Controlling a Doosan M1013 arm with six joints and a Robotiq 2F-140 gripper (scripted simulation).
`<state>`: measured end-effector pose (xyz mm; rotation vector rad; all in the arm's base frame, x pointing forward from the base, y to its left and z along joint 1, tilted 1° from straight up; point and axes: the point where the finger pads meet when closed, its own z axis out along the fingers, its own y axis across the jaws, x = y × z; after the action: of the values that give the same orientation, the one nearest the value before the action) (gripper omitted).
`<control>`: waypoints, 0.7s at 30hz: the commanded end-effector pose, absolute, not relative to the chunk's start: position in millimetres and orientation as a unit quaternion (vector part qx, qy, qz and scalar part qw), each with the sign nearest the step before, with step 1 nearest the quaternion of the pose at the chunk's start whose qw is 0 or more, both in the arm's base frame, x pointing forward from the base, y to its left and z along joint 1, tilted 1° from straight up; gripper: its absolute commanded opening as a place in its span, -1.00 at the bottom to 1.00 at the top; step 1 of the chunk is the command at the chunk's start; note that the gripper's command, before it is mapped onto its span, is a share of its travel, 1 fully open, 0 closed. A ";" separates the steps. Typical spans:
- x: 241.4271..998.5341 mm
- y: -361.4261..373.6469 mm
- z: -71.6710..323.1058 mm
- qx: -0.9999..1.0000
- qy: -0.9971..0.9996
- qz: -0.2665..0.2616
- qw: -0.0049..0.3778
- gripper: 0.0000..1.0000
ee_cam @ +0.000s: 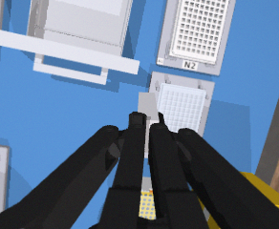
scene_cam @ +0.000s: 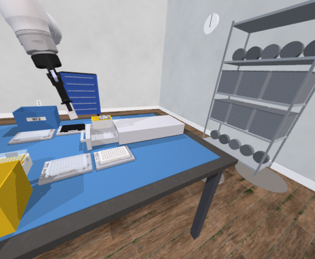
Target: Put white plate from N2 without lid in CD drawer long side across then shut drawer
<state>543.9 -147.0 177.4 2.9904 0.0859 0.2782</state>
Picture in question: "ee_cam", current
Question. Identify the white multi-well plate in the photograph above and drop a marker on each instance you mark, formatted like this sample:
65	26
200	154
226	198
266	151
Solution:
172	103
192	21

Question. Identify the blue bench mat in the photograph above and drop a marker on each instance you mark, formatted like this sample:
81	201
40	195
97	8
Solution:
45	117

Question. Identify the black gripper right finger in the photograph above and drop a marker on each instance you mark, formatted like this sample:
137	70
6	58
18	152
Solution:
231	199

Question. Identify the yellow open-top bin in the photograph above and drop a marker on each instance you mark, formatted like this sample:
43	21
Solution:
270	193

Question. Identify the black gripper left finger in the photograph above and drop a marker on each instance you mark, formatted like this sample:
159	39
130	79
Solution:
60	198

